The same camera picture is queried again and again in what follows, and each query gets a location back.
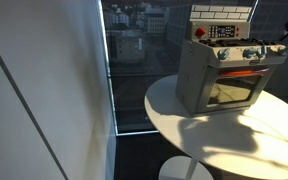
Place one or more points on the large blue stove knob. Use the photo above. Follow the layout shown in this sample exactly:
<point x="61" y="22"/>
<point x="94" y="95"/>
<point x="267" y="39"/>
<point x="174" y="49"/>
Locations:
<point x="252" y="52"/>

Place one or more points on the stove control display panel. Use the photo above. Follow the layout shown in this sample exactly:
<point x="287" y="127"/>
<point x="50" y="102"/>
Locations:
<point x="221" y="31"/>

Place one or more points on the small blue stove knob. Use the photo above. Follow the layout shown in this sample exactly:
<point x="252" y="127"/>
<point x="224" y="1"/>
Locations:
<point x="223" y="53"/>

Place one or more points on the black ribbed stove griddle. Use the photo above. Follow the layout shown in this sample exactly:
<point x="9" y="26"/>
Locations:
<point x="219" y="42"/>

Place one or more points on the red round stove knob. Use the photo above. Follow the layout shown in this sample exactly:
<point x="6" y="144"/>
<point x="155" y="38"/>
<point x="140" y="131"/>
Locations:
<point x="200" y="32"/>

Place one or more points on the grey toy stove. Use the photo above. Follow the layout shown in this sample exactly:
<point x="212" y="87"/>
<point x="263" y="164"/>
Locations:
<point x="197" y="76"/>

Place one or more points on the black burner grate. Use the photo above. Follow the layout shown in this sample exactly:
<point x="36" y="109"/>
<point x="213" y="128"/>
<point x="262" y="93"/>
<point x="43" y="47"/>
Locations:
<point x="259" y="42"/>

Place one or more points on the oven door with window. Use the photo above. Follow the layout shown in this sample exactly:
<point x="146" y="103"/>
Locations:
<point x="234" y="90"/>

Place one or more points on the white round table foot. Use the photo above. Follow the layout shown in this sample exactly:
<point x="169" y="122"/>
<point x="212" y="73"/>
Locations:
<point x="174" y="170"/>

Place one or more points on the white window frame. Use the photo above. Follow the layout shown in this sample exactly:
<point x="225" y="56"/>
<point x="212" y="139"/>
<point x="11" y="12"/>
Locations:
<point x="108" y="66"/>

